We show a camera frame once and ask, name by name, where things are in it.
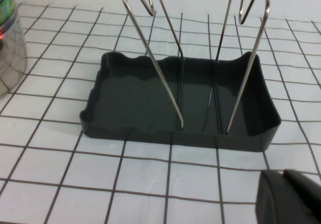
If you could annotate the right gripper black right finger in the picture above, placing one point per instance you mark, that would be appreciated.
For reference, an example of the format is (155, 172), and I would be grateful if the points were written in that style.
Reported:
(308, 199)

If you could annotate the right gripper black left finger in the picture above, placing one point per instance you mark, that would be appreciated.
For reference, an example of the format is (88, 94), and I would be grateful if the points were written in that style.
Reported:
(270, 199)

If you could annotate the white black-grid tablecloth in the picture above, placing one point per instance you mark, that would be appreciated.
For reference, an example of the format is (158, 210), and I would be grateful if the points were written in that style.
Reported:
(75, 183)

